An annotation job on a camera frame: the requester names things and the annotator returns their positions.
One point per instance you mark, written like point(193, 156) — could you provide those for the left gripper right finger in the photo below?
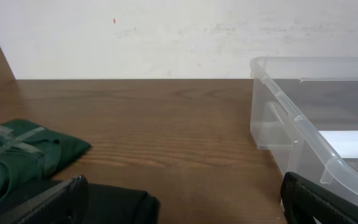
point(305, 202)

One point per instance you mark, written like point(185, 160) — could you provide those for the clear plastic storage bin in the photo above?
point(305, 113)

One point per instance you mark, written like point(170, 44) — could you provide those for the black cloth with tape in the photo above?
point(107, 204)

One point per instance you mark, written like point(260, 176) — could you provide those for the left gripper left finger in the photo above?
point(66, 202)

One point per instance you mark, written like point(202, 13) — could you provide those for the dark green cloth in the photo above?
point(30, 151)

